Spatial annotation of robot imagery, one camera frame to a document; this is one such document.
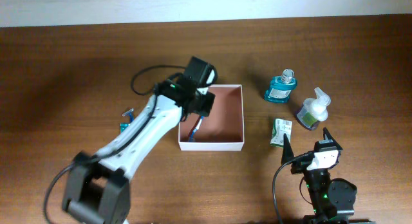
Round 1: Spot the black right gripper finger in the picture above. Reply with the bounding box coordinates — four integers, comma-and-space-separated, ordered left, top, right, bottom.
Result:
281, 134, 294, 165
323, 127, 342, 151

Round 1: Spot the clear foam soap dispenser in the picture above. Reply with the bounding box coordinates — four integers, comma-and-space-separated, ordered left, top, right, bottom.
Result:
295, 87, 332, 131

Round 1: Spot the blue white toothbrush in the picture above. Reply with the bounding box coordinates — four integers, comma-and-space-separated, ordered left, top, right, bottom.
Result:
188, 116, 204, 142

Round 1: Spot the teal mouthwash bottle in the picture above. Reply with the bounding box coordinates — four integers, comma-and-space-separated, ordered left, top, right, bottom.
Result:
264, 69, 297, 103

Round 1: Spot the teal toothpaste tube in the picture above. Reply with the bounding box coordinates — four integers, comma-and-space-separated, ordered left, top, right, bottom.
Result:
119, 123, 130, 133

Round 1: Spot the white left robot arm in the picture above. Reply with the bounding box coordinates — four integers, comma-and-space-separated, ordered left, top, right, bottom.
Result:
62, 57, 218, 224

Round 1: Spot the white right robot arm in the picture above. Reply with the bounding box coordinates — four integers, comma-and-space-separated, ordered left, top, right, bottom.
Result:
281, 128, 357, 224

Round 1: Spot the green white soap packet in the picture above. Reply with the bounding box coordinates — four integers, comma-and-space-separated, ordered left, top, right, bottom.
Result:
270, 118, 292, 147

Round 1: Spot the pink open cardboard box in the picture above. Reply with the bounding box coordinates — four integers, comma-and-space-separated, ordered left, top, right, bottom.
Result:
178, 84, 245, 151

